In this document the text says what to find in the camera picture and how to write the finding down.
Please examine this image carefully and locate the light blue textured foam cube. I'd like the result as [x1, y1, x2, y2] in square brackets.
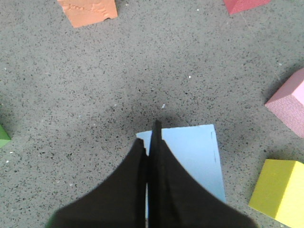
[136, 124, 226, 204]

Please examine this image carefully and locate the orange damaged foam cube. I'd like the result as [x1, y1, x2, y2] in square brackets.
[57, 0, 118, 28]

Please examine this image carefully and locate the red textured foam cube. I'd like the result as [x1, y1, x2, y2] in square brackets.
[223, 0, 271, 15]

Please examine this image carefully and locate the yellow foam cube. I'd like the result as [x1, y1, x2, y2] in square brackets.
[249, 159, 304, 228]

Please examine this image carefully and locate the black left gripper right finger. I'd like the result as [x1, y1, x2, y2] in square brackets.
[148, 121, 257, 228]

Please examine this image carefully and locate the pink foam cube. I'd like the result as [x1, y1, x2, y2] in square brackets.
[265, 69, 304, 138]

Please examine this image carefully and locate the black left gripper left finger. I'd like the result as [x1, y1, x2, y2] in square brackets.
[46, 139, 147, 228]

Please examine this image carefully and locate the green foam cube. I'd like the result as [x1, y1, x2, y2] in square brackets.
[0, 125, 11, 148]

